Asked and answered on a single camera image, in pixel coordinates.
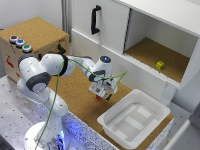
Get black drawer handle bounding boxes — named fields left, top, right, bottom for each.
left=56, top=43, right=67, bottom=56

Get red button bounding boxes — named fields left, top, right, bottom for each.
left=9, top=34, right=19, bottom=44

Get black door handle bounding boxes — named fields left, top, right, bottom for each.
left=90, top=4, right=102, bottom=36

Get green button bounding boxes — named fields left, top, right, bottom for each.
left=21, top=43, right=33, bottom=54

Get white cabinet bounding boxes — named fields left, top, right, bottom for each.
left=70, top=0, right=200, bottom=108

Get white plastic box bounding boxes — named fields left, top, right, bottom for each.
left=96, top=88, right=172, bottom=150

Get blue button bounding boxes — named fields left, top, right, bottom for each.
left=15, top=38, right=26, bottom=48

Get white sliding door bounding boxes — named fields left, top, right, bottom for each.
left=72, top=0, right=131, bottom=56

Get wooden drawer box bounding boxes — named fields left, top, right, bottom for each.
left=0, top=16, right=71, bottom=84

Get green cable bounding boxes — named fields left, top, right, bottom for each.
left=34, top=58, right=129, bottom=150

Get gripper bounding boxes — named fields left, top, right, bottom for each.
left=88, top=80, right=115, bottom=101

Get yellow block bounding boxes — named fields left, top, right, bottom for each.
left=155, top=60, right=166, bottom=70

